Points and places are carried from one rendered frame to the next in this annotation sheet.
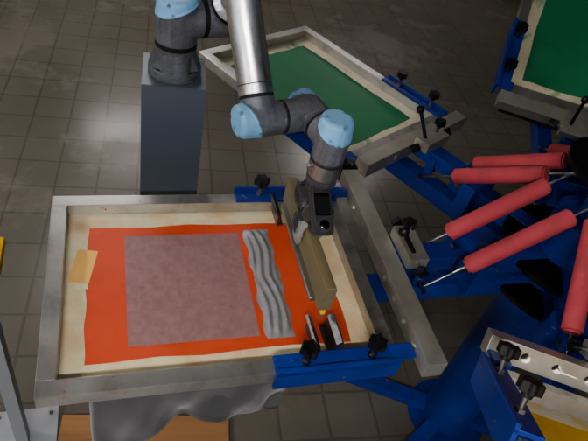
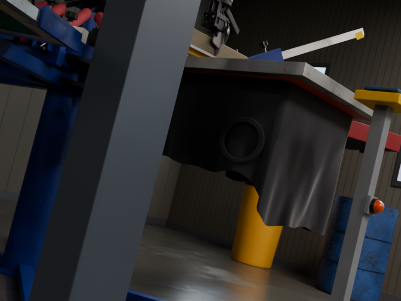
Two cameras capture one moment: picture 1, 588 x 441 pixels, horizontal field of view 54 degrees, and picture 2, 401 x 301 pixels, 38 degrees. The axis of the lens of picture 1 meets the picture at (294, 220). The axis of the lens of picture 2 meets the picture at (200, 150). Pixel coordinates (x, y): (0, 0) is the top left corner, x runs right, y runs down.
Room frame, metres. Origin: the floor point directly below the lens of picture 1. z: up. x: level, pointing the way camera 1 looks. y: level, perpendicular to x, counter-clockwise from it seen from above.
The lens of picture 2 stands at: (1.92, 1.97, 0.59)
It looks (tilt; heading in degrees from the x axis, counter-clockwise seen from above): 3 degrees up; 245
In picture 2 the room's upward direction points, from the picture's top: 14 degrees clockwise
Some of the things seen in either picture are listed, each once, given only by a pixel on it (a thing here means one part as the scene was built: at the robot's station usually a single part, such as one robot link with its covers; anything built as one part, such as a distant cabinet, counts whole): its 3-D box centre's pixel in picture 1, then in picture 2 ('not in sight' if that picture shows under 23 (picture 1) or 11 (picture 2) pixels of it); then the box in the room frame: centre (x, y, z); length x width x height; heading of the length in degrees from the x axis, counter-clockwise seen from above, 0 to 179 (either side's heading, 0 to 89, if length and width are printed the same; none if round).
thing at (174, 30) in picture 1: (179, 15); not in sight; (1.45, 0.44, 1.37); 0.13 x 0.12 x 0.14; 127
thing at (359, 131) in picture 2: not in sight; (329, 129); (-0.07, -0.65, 1.06); 0.61 x 0.46 x 0.12; 173
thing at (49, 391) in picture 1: (215, 277); (250, 88); (0.92, 0.15, 0.97); 0.79 x 0.58 x 0.04; 113
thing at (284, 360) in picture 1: (336, 365); not in sight; (0.76, -0.18, 0.98); 0.30 x 0.05 x 0.07; 113
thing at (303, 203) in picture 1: (315, 192); (217, 15); (1.04, -0.03, 1.23); 0.09 x 0.08 x 0.12; 23
